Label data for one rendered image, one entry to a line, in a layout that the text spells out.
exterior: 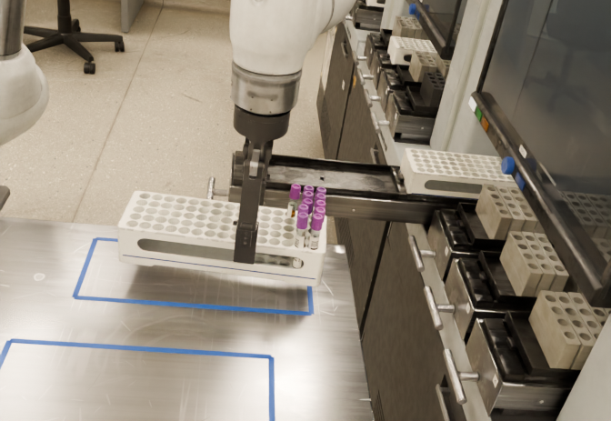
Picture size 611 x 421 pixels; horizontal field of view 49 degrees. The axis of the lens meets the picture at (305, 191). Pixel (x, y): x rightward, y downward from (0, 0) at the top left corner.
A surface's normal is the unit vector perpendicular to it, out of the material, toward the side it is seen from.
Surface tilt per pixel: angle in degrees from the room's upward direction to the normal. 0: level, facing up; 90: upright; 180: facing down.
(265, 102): 90
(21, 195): 0
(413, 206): 90
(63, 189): 0
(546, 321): 90
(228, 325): 0
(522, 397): 90
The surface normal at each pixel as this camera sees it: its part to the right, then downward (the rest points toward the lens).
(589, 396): -0.99, -0.09
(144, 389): 0.14, -0.84
